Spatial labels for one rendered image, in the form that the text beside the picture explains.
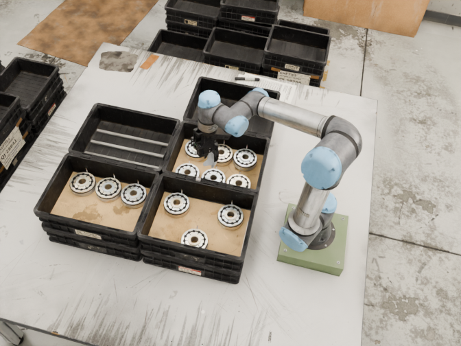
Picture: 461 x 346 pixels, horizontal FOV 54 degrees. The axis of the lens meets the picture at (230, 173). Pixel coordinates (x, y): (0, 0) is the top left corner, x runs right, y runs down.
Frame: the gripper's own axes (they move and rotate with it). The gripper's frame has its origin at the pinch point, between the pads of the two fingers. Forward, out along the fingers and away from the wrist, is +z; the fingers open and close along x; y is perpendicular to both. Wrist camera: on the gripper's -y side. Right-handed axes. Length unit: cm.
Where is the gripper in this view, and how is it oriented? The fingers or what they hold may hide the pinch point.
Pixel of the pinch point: (210, 160)
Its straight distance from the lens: 185.0
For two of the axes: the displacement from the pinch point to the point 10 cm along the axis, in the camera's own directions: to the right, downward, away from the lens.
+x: 5.3, 6.8, -5.1
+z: -0.8, 6.3, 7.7
